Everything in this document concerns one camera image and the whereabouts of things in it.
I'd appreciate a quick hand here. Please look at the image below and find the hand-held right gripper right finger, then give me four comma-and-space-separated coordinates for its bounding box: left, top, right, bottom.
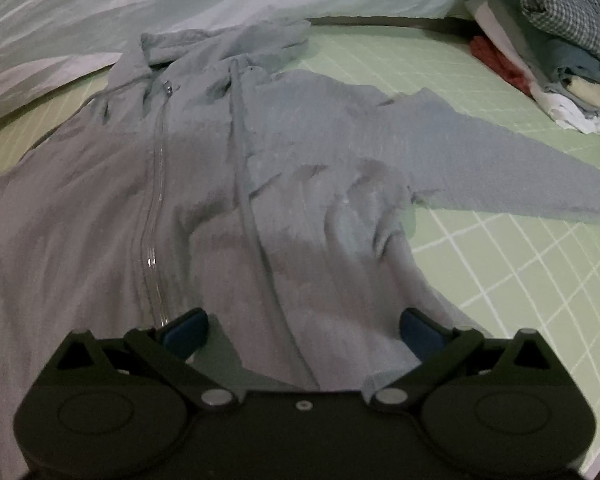
362, 307, 576, 411

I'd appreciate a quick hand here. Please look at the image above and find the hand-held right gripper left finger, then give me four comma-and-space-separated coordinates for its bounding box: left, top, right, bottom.
37, 309, 238, 411

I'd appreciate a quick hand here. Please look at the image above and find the grey zip hoodie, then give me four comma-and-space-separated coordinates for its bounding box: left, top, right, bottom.
0, 17, 600, 480

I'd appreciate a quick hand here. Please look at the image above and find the red cloth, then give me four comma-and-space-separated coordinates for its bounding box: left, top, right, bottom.
469, 35, 536, 95

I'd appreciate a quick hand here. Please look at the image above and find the cream folded cloth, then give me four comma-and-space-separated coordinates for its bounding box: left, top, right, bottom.
565, 77, 600, 108

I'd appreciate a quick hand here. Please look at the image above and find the blue folded cloth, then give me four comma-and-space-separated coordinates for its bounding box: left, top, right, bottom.
530, 40, 600, 96

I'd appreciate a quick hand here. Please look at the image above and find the carrot print bed sheet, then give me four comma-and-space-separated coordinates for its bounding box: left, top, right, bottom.
0, 0, 473, 133

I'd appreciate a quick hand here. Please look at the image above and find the checked folded shirt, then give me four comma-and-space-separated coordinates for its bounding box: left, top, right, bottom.
497, 0, 600, 76

